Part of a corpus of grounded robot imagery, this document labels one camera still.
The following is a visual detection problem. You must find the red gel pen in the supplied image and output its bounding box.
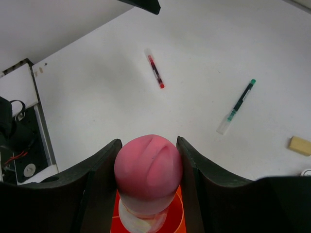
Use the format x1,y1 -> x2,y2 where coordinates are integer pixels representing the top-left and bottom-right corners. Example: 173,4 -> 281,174
144,49 -> 165,89

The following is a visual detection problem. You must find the pink white mini stapler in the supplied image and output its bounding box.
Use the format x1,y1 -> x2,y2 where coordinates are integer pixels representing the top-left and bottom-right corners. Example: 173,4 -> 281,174
300,168 -> 311,176

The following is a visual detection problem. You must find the green gel pen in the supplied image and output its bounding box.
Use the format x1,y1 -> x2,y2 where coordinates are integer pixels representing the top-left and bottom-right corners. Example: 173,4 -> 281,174
216,79 -> 256,135

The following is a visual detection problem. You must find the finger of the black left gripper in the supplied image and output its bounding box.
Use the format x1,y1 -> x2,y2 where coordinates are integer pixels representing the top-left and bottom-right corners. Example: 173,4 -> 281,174
119,0 -> 161,15

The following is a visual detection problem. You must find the pink-capped patterned bottle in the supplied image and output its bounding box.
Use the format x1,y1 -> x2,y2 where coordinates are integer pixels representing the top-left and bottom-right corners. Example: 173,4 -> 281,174
114,134 -> 183,233

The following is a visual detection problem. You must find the yellow eraser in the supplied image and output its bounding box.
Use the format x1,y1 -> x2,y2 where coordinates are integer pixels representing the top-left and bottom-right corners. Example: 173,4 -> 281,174
288,136 -> 311,156

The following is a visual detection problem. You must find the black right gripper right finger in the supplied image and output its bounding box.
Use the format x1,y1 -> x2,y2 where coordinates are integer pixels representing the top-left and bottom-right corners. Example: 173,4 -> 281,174
176,137 -> 311,233

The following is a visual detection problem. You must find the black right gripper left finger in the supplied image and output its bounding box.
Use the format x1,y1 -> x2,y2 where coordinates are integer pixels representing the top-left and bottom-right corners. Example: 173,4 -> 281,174
0,139 -> 122,233

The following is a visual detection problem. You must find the orange round organizer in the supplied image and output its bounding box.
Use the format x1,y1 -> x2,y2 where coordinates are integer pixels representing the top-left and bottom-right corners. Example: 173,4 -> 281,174
110,186 -> 186,233

